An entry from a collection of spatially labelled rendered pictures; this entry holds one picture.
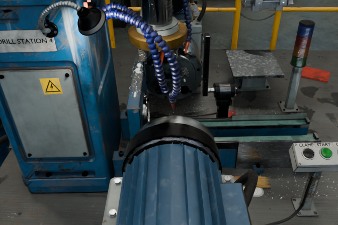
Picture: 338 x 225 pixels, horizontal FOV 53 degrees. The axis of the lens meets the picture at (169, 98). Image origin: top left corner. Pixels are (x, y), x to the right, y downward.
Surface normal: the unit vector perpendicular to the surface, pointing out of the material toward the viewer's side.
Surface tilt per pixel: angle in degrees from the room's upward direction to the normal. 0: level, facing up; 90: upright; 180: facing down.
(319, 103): 0
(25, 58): 90
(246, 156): 90
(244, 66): 0
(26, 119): 90
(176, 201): 4
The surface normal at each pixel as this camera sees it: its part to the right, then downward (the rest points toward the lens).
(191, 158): 0.36, -0.77
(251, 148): 0.00, 0.57
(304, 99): -0.03, -0.82
